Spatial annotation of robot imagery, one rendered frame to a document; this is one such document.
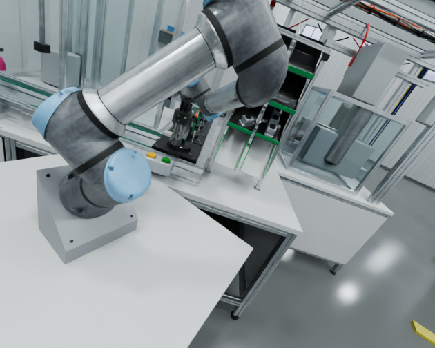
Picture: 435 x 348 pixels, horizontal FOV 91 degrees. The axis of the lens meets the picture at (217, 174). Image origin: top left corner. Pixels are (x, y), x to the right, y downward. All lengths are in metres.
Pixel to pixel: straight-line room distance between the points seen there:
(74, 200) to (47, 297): 0.22
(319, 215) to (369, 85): 1.10
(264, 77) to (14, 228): 0.76
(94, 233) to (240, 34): 0.61
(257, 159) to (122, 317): 0.91
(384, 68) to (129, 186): 1.90
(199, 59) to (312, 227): 1.93
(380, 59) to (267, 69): 1.60
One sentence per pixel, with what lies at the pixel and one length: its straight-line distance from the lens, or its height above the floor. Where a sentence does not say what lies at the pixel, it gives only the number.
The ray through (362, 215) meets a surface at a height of 0.75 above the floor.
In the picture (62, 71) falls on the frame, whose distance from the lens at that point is 1.59.
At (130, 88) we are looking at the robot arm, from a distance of 0.48.
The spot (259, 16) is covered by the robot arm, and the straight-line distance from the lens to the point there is 0.50.
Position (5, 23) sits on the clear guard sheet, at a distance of 2.15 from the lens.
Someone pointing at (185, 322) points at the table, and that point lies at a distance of 0.66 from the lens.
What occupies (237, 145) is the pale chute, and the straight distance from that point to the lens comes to 1.19.
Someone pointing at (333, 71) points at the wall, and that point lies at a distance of 12.19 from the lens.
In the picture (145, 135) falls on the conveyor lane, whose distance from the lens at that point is 1.37.
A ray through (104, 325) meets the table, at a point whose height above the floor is 0.86.
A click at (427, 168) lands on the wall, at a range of 12.71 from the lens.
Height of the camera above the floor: 1.43
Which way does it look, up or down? 26 degrees down
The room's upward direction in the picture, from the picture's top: 22 degrees clockwise
